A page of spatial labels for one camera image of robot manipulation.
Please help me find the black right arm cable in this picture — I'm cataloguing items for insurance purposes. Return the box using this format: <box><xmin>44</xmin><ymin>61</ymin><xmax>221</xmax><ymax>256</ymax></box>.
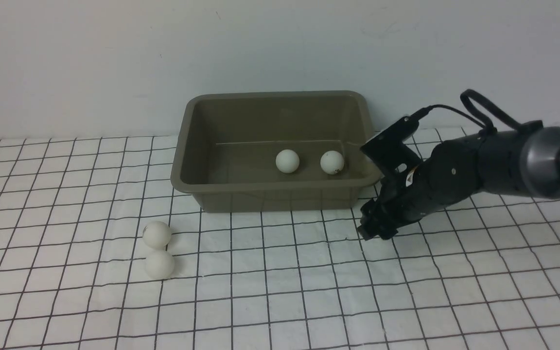
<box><xmin>409</xmin><ymin>89</ymin><xmax>543</xmax><ymax>137</ymax></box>

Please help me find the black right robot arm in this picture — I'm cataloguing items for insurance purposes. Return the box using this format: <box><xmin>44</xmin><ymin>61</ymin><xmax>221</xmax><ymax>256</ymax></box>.
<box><xmin>357</xmin><ymin>126</ymin><xmax>560</xmax><ymax>240</ymax></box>

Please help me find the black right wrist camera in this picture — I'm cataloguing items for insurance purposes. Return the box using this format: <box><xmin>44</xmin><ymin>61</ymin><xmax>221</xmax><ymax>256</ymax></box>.
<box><xmin>360</xmin><ymin>117</ymin><xmax>422</xmax><ymax>177</ymax></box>

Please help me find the olive green plastic bin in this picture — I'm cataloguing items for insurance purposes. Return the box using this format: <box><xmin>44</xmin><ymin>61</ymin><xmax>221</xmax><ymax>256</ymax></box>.
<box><xmin>171</xmin><ymin>90</ymin><xmax>382</xmax><ymax>213</ymax></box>

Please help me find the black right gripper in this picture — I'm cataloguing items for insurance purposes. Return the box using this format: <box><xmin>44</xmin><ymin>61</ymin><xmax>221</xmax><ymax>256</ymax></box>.
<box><xmin>356</xmin><ymin>161</ymin><xmax>480</xmax><ymax>241</ymax></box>

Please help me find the white black-grid tablecloth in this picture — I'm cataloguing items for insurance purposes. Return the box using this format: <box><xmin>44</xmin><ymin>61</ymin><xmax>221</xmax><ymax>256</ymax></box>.
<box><xmin>0</xmin><ymin>137</ymin><xmax>560</xmax><ymax>350</ymax></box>

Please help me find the white ping-pong ball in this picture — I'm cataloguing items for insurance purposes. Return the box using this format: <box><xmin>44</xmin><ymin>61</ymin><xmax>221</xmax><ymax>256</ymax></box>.
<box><xmin>275</xmin><ymin>149</ymin><xmax>300</xmax><ymax>174</ymax></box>
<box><xmin>142</xmin><ymin>221</ymin><xmax>173</xmax><ymax>250</ymax></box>
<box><xmin>144</xmin><ymin>250</ymin><xmax>175</xmax><ymax>280</ymax></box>
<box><xmin>320</xmin><ymin>150</ymin><xmax>345</xmax><ymax>175</ymax></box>

